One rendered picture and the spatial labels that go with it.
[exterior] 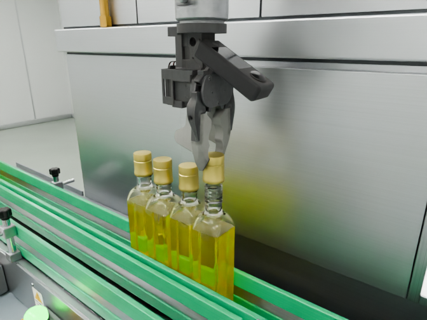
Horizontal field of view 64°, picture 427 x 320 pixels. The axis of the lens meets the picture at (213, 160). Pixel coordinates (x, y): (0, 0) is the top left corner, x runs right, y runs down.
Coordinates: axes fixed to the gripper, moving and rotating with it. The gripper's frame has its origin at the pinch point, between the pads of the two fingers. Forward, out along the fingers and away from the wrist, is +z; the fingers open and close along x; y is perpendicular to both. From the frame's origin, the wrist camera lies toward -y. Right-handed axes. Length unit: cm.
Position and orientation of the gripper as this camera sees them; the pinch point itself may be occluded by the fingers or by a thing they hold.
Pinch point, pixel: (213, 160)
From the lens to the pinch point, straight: 53.6
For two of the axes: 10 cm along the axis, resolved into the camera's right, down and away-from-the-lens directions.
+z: 0.0, 9.5, 3.2
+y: -7.9, -2.0, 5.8
